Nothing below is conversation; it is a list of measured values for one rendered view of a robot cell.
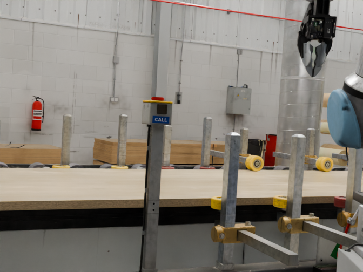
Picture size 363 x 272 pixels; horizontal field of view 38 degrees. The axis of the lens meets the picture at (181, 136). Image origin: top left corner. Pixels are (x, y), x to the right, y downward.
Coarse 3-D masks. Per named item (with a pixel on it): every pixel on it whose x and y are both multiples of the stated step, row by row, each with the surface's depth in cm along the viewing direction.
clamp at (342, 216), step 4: (340, 212) 188; (344, 212) 188; (348, 212) 188; (340, 216) 188; (344, 216) 186; (348, 216) 186; (352, 216) 186; (340, 220) 188; (344, 220) 186; (356, 220) 187; (340, 224) 188; (344, 224) 186; (356, 224) 187
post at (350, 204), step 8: (352, 152) 188; (360, 152) 187; (352, 160) 188; (360, 160) 187; (352, 168) 187; (360, 168) 187; (352, 176) 187; (360, 176) 188; (352, 184) 187; (360, 184) 188; (352, 192) 187; (352, 200) 187; (352, 208) 187; (344, 232) 190; (352, 232) 188
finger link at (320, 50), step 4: (320, 44) 140; (324, 44) 138; (316, 48) 140; (320, 48) 140; (324, 48) 138; (316, 52) 140; (320, 52) 140; (324, 52) 137; (316, 56) 141; (320, 56) 140; (324, 56) 137; (316, 60) 140; (320, 60) 139; (324, 60) 136; (316, 64) 141; (320, 64) 139; (316, 68) 141; (320, 68) 141; (316, 72) 141
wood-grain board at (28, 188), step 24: (0, 168) 228; (24, 168) 232; (48, 168) 237; (72, 168) 242; (96, 168) 247; (0, 192) 171; (24, 192) 173; (48, 192) 176; (72, 192) 179; (96, 192) 182; (120, 192) 184; (144, 192) 187; (168, 192) 190; (192, 192) 194; (216, 192) 197; (240, 192) 200; (264, 192) 204; (312, 192) 211; (336, 192) 215
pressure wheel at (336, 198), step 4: (336, 196) 199; (340, 196) 201; (344, 196) 198; (336, 200) 197; (340, 200) 196; (344, 200) 195; (336, 204) 197; (340, 204) 196; (344, 204) 195; (344, 208) 198
